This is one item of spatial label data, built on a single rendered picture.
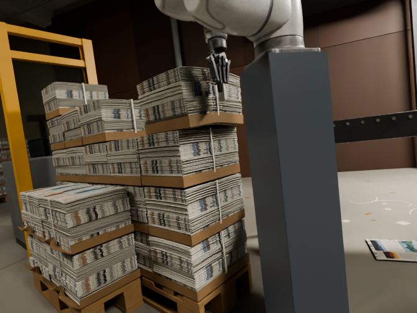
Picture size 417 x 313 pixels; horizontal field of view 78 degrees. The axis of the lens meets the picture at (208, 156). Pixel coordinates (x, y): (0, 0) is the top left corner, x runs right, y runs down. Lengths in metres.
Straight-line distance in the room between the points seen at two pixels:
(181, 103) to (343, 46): 4.03
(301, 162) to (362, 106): 3.93
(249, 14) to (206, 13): 0.12
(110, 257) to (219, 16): 1.08
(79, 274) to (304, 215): 0.94
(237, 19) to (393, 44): 4.25
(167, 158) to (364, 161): 3.99
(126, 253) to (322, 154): 0.99
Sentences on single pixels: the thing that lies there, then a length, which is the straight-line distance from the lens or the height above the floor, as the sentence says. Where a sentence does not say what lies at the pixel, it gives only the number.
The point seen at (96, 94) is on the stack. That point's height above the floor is 1.22.
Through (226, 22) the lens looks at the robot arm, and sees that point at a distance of 0.77.
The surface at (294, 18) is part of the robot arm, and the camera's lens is 0.90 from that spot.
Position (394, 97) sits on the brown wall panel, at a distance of 4.80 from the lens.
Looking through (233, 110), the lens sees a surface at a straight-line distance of 1.19.
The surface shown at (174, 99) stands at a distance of 1.01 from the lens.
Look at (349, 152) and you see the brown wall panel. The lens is 4.68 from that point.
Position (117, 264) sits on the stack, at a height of 0.26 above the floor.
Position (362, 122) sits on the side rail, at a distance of 1.49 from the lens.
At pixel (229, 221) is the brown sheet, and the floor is 0.40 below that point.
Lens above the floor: 0.78
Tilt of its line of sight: 4 degrees down
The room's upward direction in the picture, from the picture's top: 7 degrees counter-clockwise
